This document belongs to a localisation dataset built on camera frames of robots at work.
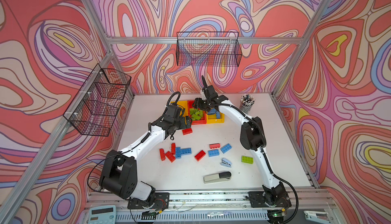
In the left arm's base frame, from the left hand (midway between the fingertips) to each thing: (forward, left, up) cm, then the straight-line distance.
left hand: (184, 120), depth 88 cm
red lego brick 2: (-16, -9, -12) cm, 22 cm away
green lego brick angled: (+10, -7, -12) cm, 17 cm away
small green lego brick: (+14, -10, -11) cm, 20 cm away
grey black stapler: (-29, -18, -12) cm, 36 cm away
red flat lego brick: (-10, -18, -13) cm, 24 cm away
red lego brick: (+1, -1, -14) cm, 14 cm away
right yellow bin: (+10, -17, -12) cm, 24 cm away
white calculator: (-44, +37, -12) cm, 59 cm away
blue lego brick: (-14, -17, -13) cm, 26 cm away
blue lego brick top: (-3, -18, +9) cm, 21 cm away
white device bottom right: (-45, -62, -12) cm, 77 cm away
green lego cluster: (+13, -7, -11) cm, 18 cm away
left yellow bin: (+19, +2, -7) cm, 21 cm away
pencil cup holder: (+11, -38, +3) cm, 40 cm away
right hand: (+14, -7, -5) cm, 16 cm away
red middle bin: (+8, -11, -11) cm, 18 cm away
